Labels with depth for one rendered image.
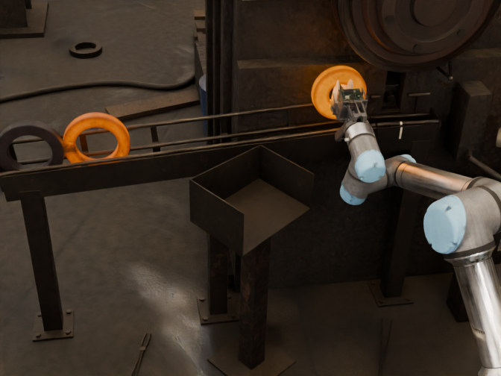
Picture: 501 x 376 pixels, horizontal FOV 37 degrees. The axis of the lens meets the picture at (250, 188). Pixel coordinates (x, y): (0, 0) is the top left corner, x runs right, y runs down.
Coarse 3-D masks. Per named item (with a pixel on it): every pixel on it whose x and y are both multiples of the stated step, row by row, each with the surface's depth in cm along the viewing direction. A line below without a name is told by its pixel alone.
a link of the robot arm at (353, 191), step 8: (344, 176) 199; (352, 176) 194; (384, 176) 199; (344, 184) 199; (352, 184) 196; (360, 184) 195; (368, 184) 196; (376, 184) 199; (384, 184) 200; (344, 192) 200; (352, 192) 198; (360, 192) 197; (368, 192) 199; (344, 200) 201; (352, 200) 200; (360, 200) 200
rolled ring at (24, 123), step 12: (24, 120) 207; (12, 132) 205; (24, 132) 206; (36, 132) 207; (48, 132) 207; (0, 144) 207; (48, 144) 210; (60, 144) 210; (0, 156) 209; (60, 156) 212; (12, 168) 212; (24, 168) 214
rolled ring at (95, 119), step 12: (84, 120) 207; (96, 120) 207; (108, 120) 208; (72, 132) 208; (120, 132) 211; (72, 144) 210; (120, 144) 213; (72, 156) 212; (84, 156) 216; (108, 156) 218; (120, 156) 215
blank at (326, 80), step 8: (328, 72) 209; (336, 72) 209; (344, 72) 209; (352, 72) 210; (320, 80) 210; (328, 80) 210; (336, 80) 210; (344, 80) 210; (352, 80) 211; (360, 80) 211; (312, 88) 213; (320, 88) 211; (328, 88) 211; (360, 88) 213; (312, 96) 213; (320, 96) 212; (328, 96) 212; (320, 104) 213; (328, 104) 214; (320, 112) 215; (328, 112) 215
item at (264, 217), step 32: (256, 160) 211; (288, 160) 203; (192, 192) 195; (224, 192) 207; (256, 192) 210; (288, 192) 208; (224, 224) 190; (256, 224) 199; (288, 224) 199; (256, 256) 208; (256, 288) 215; (256, 320) 223; (224, 352) 240; (256, 352) 231
